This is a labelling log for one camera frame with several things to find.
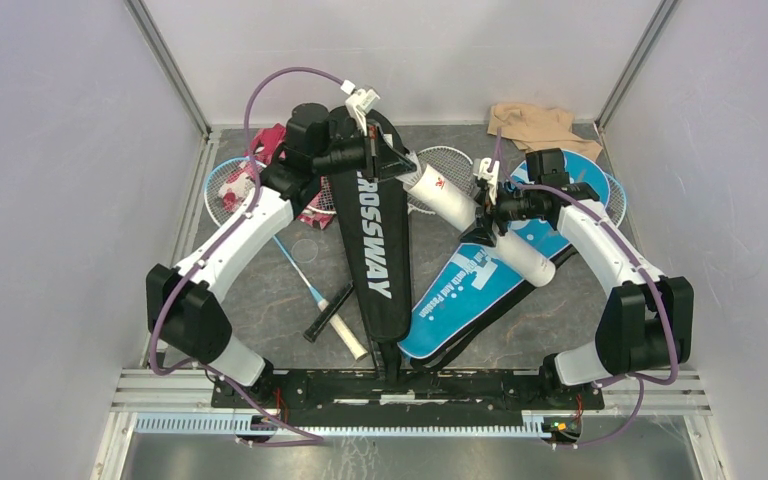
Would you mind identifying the white racket on pink cloth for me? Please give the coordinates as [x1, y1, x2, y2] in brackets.
[290, 177, 362, 350]

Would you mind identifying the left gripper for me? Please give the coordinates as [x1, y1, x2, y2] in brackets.
[314, 121, 417, 185]

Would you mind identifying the clear tube lid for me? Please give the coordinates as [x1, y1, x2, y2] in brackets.
[290, 239, 319, 264]

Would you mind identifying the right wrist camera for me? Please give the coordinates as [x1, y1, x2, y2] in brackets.
[472, 157, 500, 196]

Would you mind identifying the black Crossway racket cover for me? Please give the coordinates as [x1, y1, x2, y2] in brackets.
[318, 103, 413, 344]

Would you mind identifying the white shuttlecock tube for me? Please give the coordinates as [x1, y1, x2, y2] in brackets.
[398, 165, 556, 287]

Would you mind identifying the beige cloth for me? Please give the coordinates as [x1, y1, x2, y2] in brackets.
[487, 103, 603, 161]

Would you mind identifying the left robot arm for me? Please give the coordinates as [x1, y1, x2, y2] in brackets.
[146, 103, 419, 408]

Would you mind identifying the racket under blue cover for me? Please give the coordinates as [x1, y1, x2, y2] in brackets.
[604, 173, 627, 227]

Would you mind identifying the blue frame badminton racket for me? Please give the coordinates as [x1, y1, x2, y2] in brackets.
[203, 157, 368, 360]

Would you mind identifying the pink camouflage cloth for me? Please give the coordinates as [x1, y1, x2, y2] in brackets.
[216, 123, 336, 231]

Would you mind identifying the white racket behind black cover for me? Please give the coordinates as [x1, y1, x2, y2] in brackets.
[403, 146, 474, 220]

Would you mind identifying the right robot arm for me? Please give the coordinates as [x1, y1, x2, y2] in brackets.
[461, 149, 694, 408]

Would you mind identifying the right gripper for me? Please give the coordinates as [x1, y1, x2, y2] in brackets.
[458, 180, 540, 248]

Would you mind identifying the blue Sport racket cover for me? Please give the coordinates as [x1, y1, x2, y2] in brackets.
[399, 150, 616, 361]

